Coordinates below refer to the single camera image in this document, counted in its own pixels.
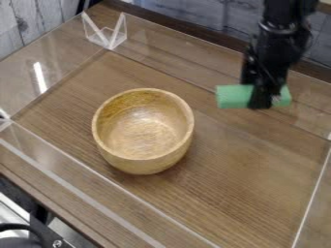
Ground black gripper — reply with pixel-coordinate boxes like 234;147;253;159
240;0;318;109

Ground black cable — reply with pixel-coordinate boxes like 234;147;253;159
0;222;40;248

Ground clear acrylic enclosure wall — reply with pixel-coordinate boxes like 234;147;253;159
0;5;331;248

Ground green rectangular block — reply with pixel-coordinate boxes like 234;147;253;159
216;84;292;109

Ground clear acrylic corner bracket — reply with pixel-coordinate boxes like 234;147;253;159
81;12;126;50

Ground wooden bowl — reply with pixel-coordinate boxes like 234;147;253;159
92;88;194;175

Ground black metal table bracket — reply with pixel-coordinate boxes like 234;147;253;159
28;215;76;248

